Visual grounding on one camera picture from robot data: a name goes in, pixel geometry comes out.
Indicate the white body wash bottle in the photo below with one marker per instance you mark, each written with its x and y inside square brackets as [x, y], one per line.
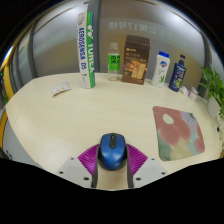
[161, 70]

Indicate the small blister pill pack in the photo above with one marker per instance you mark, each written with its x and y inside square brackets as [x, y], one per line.
[60, 88]

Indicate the brown carton box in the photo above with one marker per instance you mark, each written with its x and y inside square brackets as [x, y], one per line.
[135, 60]

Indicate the blue computer mouse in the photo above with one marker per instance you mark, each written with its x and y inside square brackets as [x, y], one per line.
[112, 150]

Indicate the green white shuttlecock tube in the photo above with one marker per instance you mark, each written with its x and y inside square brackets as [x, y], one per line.
[87, 50]

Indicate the dark blue shampoo bottle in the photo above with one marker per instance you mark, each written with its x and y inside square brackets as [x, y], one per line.
[177, 74]

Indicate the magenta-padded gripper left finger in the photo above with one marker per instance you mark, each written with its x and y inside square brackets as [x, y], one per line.
[83, 168]

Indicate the floral mouse pad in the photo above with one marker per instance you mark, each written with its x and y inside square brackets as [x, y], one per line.
[178, 133]

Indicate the clear green-label drink bottle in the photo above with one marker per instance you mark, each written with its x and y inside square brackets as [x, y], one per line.
[113, 62]

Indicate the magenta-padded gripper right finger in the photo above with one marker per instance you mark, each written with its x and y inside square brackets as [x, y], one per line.
[141, 167]

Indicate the crumpled white tissue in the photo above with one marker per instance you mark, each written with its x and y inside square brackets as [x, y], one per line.
[184, 90]

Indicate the potted green plant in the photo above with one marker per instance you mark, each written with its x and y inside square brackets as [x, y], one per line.
[214, 90]

